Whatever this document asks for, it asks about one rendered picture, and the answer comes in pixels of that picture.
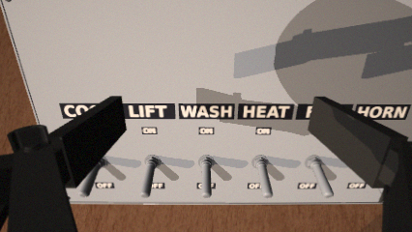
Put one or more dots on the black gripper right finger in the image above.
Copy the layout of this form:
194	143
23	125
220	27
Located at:
380	156

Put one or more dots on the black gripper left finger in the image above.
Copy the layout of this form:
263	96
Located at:
43	165

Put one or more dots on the white switch panel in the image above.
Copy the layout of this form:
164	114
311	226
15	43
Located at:
215	91

